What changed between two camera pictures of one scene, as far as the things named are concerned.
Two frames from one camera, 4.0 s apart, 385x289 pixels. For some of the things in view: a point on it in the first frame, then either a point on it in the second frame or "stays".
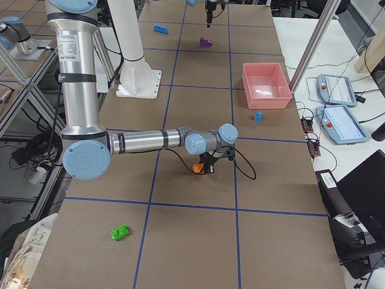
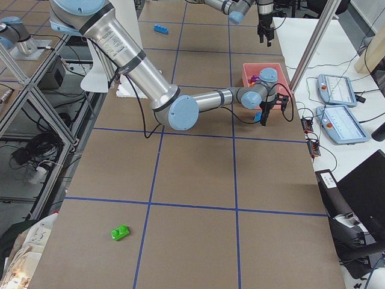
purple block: x=205 y=43 to x=254 y=79
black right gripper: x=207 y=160 to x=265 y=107
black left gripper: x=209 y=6 to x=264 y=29
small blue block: x=258 y=116 stays
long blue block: x=160 y=29 stays
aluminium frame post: x=329 y=11 stays
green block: x=120 y=232 stays
